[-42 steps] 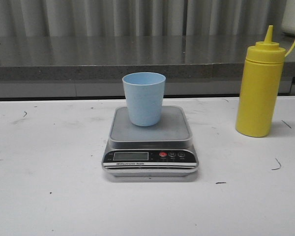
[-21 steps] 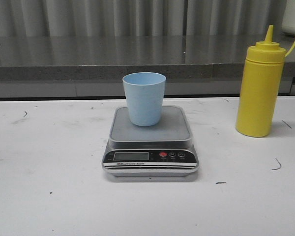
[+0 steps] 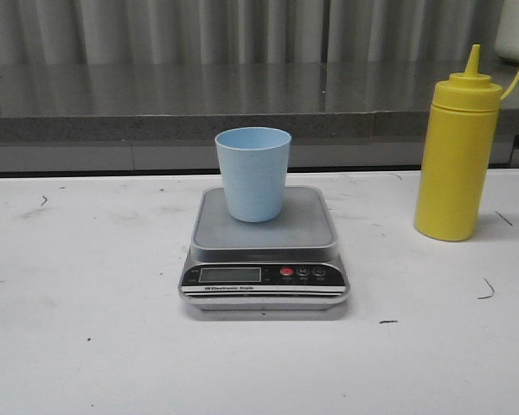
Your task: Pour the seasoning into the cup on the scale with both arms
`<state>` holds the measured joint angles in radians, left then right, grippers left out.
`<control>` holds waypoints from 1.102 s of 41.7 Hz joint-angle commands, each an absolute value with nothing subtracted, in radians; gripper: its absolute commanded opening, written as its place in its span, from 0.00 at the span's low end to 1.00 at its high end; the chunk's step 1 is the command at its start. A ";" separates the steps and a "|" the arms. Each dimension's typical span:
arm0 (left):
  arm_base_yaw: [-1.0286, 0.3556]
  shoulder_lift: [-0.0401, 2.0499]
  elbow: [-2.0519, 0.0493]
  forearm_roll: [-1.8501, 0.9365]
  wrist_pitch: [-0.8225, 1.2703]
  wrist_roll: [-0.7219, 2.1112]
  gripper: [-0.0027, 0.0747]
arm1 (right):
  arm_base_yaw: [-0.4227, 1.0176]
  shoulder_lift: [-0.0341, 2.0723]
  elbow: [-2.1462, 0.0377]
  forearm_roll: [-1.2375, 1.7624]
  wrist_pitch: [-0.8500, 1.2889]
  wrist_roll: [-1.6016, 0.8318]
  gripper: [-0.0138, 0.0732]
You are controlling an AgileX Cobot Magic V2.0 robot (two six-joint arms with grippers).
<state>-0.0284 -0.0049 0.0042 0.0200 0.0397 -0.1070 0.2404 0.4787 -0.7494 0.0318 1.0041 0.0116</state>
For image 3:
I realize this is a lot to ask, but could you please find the light blue plastic cup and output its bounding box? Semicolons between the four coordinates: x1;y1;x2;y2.
215;127;292;223

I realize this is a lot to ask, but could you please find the white container on ledge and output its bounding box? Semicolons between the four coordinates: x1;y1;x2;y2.
494;0;519;63

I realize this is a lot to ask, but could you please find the silver electronic kitchen scale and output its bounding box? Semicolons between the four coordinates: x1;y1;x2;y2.
178;186;350;320

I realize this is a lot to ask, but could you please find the grey stone counter ledge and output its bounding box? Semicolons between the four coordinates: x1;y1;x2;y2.
0;60;519;172

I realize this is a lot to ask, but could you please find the yellow squeeze bottle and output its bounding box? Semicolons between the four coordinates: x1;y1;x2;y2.
414;44;519;241

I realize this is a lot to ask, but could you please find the white pleated curtain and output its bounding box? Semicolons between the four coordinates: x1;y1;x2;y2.
0;1;503;65

